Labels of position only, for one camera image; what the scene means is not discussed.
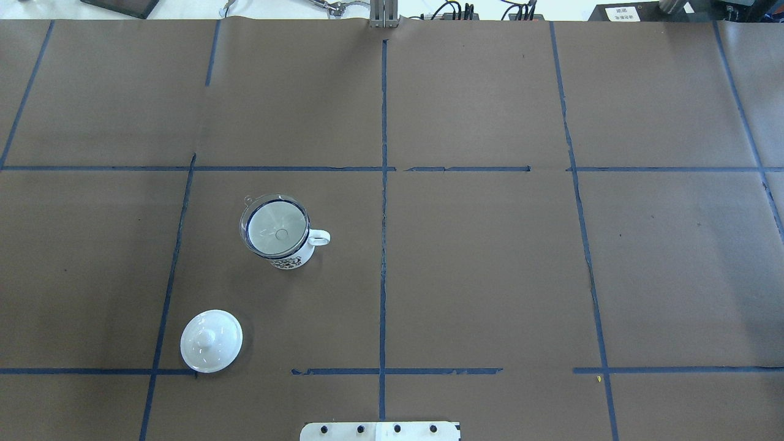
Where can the white enamel mug blue rim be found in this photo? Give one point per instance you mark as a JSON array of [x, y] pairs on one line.
[[315, 239]]

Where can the black power strip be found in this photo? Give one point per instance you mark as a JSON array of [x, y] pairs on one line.
[[448, 16]]

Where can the white ceramic lid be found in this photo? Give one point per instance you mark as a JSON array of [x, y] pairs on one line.
[[211, 341]]

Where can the dark framed tray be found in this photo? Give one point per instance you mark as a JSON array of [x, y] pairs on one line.
[[133, 8]]

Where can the black box with label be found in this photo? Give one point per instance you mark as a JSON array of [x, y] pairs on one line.
[[628, 12]]

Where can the aluminium frame post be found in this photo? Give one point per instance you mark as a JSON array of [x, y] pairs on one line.
[[384, 14]]

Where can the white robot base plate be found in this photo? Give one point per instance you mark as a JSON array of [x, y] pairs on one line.
[[382, 430]]

